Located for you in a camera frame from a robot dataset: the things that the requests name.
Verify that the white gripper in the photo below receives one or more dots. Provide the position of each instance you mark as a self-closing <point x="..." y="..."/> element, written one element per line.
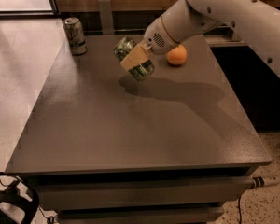
<point x="155" y="39"/>

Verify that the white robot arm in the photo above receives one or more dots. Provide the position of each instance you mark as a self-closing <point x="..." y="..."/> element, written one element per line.
<point x="257" y="23"/>

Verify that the left metal wall bracket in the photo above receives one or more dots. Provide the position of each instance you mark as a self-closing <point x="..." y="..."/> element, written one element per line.
<point x="106" y="17"/>

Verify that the green soda can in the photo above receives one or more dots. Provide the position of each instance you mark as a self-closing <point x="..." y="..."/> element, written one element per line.
<point x="134" y="58"/>

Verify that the silver upright soda can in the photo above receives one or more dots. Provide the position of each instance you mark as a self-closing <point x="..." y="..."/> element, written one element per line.
<point x="74" y="33"/>

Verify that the orange fruit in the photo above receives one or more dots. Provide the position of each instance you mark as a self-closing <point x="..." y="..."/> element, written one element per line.
<point x="177" y="56"/>

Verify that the black and white cable plug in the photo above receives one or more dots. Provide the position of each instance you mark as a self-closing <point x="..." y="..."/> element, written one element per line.
<point x="258" y="182"/>

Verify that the black chair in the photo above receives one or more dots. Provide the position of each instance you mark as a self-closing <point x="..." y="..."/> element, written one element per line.
<point x="29" y="208"/>

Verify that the grey drawer cabinet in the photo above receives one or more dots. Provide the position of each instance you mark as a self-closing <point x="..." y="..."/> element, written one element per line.
<point x="171" y="149"/>

